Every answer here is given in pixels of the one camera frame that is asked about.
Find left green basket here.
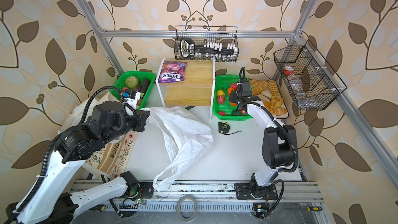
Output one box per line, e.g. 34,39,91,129
114,70,155,109

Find cream canvas tote bag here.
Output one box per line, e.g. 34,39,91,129
55,93,138,178

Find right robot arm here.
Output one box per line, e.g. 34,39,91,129
229,67,299,199

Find white plastic grocery bag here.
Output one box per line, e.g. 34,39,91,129
143,106,214,191

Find plastic bottle red cap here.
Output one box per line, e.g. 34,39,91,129
284,65,304,94

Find red apple back left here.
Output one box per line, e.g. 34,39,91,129
230,83,237,90

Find right black wire basket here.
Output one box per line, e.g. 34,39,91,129
273,40,347,111

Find green cabbage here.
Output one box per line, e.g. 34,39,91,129
125,76,139,89

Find yellow lemon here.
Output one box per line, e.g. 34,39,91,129
216,90,225,96

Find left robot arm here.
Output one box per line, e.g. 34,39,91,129
7,89,150,224

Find purple Fox's candy bag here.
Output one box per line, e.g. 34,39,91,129
158,61,188,84

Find yellow handled screwdriver right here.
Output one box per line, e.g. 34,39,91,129
307,206,322,212

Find orange fruit small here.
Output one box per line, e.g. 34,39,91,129
227,87,235,95

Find white wooden two-tier shelf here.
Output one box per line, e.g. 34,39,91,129
155,57,216,119

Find black wire basket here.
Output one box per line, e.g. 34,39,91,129
174,25,239,63
273,40,347,111

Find green basket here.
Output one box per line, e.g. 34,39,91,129
212,75,251,122
114,70,155,109

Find small red fruit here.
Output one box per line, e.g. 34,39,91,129
217,95,225,104

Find tape roll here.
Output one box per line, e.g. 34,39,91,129
175,195,199,222

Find right green basket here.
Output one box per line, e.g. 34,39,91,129
212,75,251,122

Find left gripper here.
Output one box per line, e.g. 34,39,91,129
101,108,151,145

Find black yellow tape measure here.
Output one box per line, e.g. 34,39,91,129
218,122,241,135

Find back black wire basket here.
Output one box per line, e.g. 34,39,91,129
174,25,239,63

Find bread tray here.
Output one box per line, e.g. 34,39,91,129
249,79,289,119

